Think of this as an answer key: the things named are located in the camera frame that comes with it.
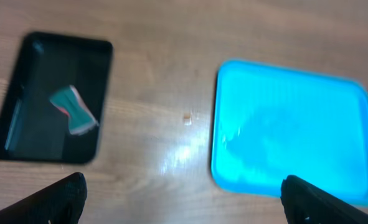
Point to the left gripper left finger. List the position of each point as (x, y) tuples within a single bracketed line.
[(61, 202)]

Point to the black rectangular tray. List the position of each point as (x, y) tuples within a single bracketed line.
[(31, 128)]

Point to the teal plastic serving tray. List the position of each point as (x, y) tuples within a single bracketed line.
[(272, 122)]

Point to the green and pink sponge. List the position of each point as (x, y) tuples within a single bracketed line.
[(69, 102)]

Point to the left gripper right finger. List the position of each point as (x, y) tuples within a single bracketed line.
[(305, 203)]

